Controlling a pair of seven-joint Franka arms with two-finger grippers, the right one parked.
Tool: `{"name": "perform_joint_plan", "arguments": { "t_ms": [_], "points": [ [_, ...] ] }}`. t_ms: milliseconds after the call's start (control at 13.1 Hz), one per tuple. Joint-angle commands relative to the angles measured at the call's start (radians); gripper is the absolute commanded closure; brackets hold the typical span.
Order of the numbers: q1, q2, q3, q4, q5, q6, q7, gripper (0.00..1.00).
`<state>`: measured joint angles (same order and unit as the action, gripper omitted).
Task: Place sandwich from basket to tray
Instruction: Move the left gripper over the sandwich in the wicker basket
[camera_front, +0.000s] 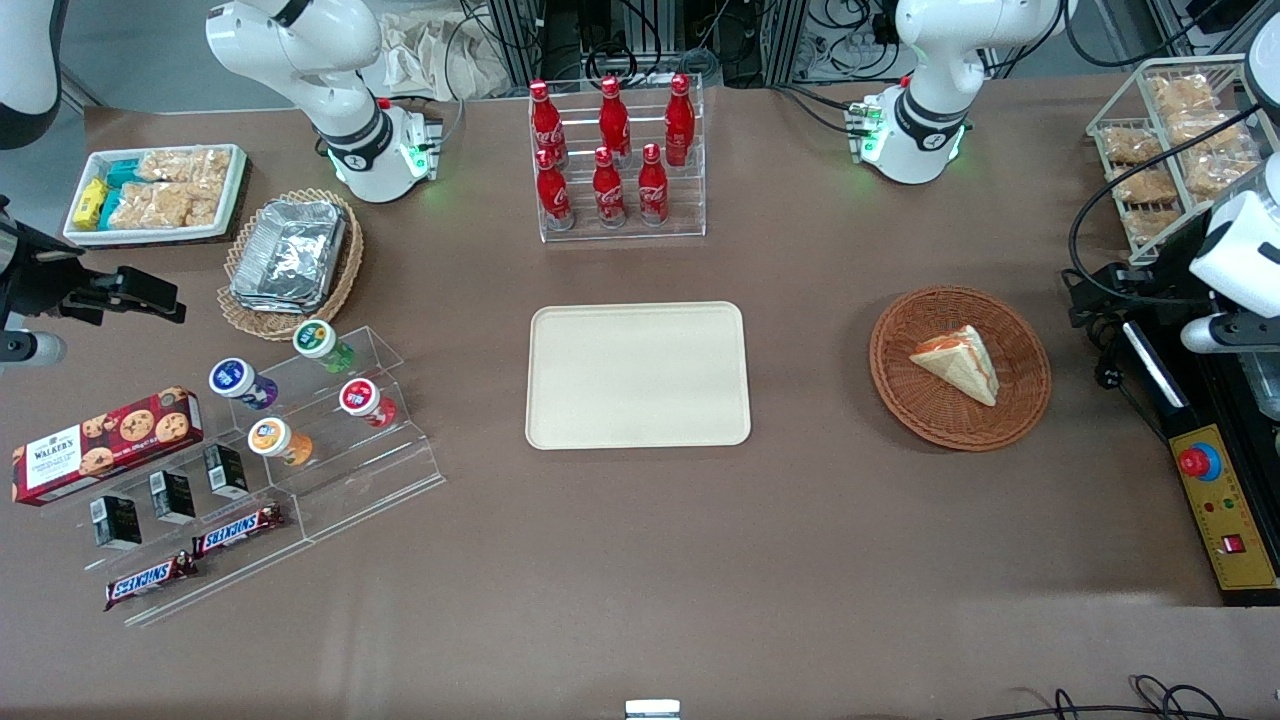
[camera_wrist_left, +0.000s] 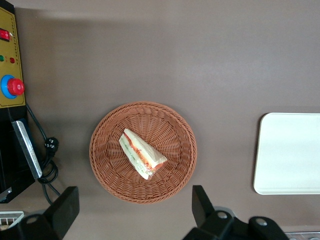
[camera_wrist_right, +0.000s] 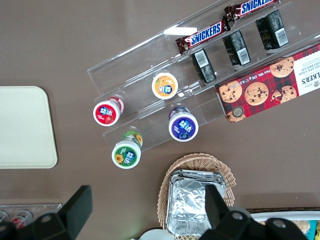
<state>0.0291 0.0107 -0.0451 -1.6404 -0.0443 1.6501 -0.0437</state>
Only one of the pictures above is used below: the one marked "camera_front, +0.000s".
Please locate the red lid cup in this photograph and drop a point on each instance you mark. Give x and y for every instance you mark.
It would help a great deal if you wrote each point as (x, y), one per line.
(360, 397)

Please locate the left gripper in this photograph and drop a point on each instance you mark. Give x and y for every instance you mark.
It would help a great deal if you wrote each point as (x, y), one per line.
(1160, 283)

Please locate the small black box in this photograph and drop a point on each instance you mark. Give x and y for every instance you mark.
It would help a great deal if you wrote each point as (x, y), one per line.
(226, 471)
(117, 523)
(173, 497)

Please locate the light oval wicker basket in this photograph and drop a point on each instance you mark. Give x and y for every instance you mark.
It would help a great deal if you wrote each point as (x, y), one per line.
(345, 270)

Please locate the beige plastic tray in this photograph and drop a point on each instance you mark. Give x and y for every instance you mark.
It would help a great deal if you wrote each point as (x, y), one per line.
(637, 375)

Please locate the orange lid cup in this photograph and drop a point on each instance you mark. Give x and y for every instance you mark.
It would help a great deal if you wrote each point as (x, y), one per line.
(272, 437)

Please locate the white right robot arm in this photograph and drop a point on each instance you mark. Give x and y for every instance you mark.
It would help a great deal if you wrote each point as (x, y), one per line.
(300, 60)

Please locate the aluminium equipment frame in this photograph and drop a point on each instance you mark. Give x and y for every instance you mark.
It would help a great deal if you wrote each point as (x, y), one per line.
(760, 40)

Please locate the red cola bottle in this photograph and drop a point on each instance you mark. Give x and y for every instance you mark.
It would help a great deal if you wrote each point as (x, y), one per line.
(553, 192)
(613, 118)
(652, 190)
(546, 125)
(607, 192)
(679, 118)

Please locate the clear acrylic stepped snack stand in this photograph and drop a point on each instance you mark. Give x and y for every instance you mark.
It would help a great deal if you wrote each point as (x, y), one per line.
(250, 575)

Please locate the clear acrylic stepped cup stand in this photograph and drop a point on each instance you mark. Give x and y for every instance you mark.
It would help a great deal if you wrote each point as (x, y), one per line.
(400, 470)

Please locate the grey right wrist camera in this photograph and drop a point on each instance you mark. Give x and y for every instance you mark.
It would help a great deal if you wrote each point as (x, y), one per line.
(30, 349)

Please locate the stack of foil containers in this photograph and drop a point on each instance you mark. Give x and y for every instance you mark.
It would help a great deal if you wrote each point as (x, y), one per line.
(290, 255)

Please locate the triangular sandwich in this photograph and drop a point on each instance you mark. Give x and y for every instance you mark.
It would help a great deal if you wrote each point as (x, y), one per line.
(958, 365)

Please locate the white rectangular snack tray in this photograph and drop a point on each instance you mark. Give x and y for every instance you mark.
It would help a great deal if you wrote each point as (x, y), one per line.
(232, 190)

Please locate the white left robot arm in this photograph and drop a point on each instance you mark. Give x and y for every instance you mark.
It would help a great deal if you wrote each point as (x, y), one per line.
(935, 60)

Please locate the yellow snack pack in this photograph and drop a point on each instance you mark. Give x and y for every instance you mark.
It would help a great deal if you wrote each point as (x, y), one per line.
(90, 200)

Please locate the clear rice cracker pack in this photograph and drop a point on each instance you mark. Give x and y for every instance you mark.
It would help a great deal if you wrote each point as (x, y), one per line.
(160, 205)
(185, 165)

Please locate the teal snack pack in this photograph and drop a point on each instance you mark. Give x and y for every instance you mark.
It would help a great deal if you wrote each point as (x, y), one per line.
(109, 208)
(125, 172)

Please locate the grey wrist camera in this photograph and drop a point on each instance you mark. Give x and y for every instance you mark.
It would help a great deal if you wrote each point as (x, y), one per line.
(30, 349)
(1225, 333)

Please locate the clear fried snack pack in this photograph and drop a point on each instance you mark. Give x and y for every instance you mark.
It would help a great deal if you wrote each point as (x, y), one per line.
(1145, 185)
(1182, 95)
(1205, 130)
(1150, 222)
(1130, 145)
(1215, 172)

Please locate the red Walkers cookie box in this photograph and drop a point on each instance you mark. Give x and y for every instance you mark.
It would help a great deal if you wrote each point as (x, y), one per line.
(110, 445)

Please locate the green lid cup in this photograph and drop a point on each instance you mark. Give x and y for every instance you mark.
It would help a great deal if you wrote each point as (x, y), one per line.
(318, 341)

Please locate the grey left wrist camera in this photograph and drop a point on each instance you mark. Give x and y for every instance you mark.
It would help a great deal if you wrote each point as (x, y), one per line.
(1225, 333)

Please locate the Snickers bar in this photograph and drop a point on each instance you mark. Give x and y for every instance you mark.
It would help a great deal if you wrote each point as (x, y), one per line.
(150, 580)
(238, 530)

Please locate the clear acrylic bottle rack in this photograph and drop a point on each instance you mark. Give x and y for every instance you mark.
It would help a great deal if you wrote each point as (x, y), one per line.
(690, 200)

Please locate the blue lid purple cup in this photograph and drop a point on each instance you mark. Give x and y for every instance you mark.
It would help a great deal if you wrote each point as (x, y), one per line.
(235, 378)

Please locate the brown round wicker basket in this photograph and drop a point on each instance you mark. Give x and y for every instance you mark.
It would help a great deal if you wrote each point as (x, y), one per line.
(920, 400)

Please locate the beige cloth bag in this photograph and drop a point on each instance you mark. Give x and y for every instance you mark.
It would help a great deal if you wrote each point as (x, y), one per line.
(430, 55)

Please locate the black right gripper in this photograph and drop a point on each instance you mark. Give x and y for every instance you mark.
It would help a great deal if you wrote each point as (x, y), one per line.
(30, 275)

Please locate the yellow emergency stop control box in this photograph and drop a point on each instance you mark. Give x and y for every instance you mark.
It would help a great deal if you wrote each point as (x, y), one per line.
(1225, 520)

